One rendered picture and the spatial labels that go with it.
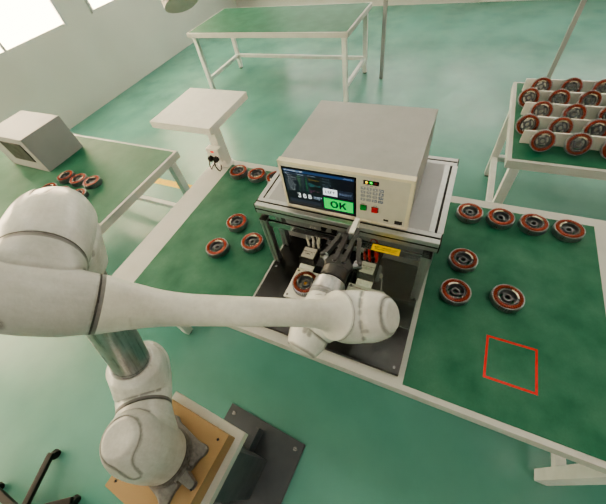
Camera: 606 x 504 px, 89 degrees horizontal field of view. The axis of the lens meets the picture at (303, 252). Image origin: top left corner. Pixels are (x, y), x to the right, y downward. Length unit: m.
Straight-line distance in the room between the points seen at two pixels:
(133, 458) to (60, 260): 0.57
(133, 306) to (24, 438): 2.20
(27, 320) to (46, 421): 2.13
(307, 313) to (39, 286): 0.41
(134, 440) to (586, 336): 1.45
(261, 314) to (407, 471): 1.47
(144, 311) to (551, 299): 1.38
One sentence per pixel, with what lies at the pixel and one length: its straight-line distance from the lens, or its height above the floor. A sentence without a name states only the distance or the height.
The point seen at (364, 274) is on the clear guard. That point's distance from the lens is 1.01.
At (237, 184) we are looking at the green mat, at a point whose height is 0.75.
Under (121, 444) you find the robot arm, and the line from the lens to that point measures 1.01.
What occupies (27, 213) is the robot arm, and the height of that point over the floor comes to 1.61.
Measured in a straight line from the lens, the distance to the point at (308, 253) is 1.25.
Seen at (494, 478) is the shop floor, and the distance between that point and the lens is 2.01.
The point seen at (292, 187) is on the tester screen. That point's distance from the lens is 1.09.
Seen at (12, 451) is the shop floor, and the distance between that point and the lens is 2.77.
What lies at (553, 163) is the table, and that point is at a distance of 2.12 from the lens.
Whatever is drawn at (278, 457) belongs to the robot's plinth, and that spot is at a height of 0.02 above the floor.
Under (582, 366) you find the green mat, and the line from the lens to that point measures 1.43.
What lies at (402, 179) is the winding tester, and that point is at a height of 1.32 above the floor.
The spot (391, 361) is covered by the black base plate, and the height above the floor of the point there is 0.77.
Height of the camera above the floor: 1.91
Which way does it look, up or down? 52 degrees down
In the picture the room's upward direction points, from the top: 13 degrees counter-clockwise
